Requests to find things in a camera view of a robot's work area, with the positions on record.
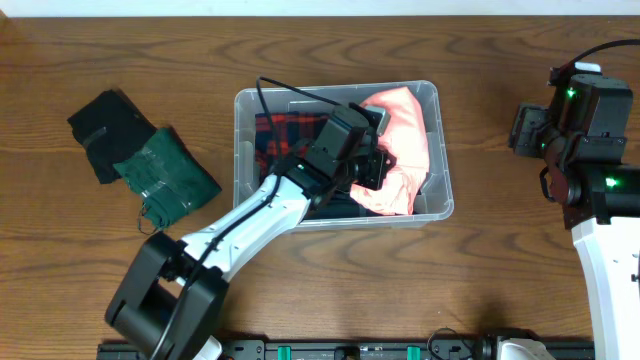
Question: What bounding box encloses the pink garment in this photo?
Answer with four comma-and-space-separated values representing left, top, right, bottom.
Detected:
350, 87, 430, 215

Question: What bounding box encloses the clear plastic storage container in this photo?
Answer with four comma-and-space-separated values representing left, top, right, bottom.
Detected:
233, 80, 454, 232

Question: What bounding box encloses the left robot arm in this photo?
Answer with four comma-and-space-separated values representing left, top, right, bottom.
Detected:
105, 103, 395, 360

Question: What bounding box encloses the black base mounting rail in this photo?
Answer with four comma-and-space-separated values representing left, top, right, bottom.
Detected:
97, 327, 596, 360

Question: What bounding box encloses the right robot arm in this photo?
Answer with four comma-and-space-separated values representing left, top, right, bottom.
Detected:
508, 71, 639, 359

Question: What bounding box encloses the red navy plaid garment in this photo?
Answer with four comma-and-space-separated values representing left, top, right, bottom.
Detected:
254, 111, 329, 181

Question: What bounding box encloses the black garment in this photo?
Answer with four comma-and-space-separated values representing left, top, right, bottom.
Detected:
67, 89, 156, 184

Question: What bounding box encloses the dark teal garment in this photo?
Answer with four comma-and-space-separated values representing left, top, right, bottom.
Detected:
304, 192, 378, 220

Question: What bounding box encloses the dark green garment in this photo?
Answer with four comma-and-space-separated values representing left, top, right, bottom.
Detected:
114, 128, 221, 231

